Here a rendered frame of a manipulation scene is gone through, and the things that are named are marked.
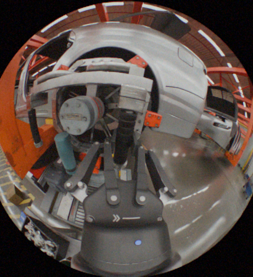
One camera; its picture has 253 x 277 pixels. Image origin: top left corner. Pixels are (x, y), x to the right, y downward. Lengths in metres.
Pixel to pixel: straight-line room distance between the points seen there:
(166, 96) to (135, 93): 0.46
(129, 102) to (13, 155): 0.64
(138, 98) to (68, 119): 0.23
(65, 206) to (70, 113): 0.84
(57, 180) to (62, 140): 0.36
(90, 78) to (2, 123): 0.52
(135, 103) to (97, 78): 0.11
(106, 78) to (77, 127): 0.18
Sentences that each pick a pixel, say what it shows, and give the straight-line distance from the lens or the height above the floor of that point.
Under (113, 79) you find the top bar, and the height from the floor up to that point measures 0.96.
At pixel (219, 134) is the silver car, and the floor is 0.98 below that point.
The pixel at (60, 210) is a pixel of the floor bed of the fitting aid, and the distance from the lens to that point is 0.96.
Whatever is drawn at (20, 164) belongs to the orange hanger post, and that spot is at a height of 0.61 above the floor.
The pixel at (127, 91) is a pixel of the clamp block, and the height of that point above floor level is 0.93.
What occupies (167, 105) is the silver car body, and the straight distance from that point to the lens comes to 0.60.
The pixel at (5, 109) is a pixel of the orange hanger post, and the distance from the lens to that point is 0.59.
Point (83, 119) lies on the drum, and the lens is 0.26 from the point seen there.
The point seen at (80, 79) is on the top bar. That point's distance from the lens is 0.21.
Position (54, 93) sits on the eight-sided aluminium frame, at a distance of 0.54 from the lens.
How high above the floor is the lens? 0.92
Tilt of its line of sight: 28 degrees down
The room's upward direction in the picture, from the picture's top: 11 degrees clockwise
